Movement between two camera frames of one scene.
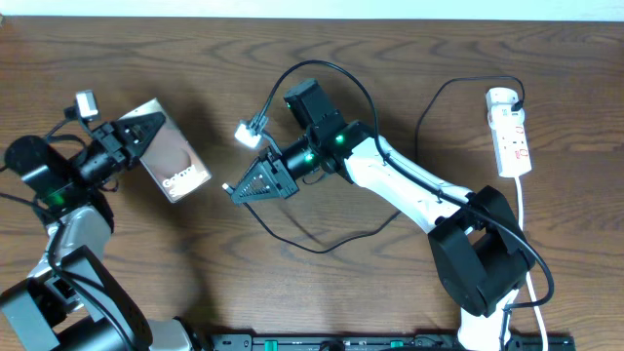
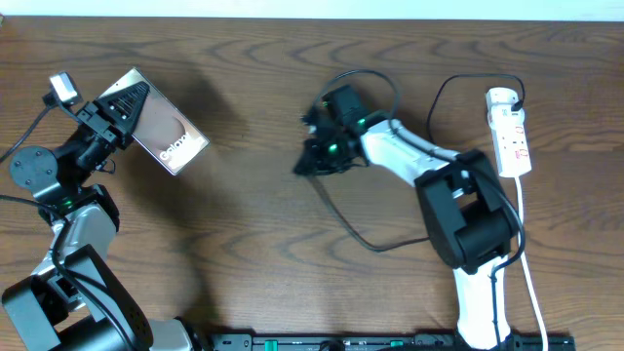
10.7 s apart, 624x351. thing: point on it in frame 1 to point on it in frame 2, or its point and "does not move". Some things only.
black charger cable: x=415 y=152 to x=346 y=225
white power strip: x=509 y=132 does not move
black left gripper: x=112 y=143 to x=100 y=122
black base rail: x=380 y=341 does not move
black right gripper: x=277 y=187 to x=315 y=164
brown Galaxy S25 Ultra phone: x=170 y=157 to x=165 y=136
